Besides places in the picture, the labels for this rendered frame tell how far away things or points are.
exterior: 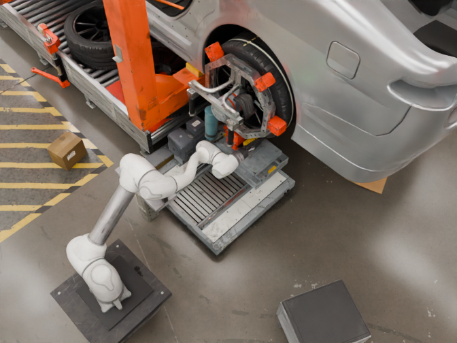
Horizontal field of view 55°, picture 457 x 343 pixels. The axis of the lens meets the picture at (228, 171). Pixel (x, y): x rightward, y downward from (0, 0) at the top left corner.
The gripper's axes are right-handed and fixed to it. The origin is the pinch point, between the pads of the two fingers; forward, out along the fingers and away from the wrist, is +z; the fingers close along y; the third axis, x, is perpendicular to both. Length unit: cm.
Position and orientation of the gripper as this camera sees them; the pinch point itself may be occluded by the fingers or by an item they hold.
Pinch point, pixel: (262, 138)
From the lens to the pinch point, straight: 282.7
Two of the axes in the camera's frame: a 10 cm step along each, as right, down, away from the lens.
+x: -4.7, -8.3, -3.0
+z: 7.1, -5.6, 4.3
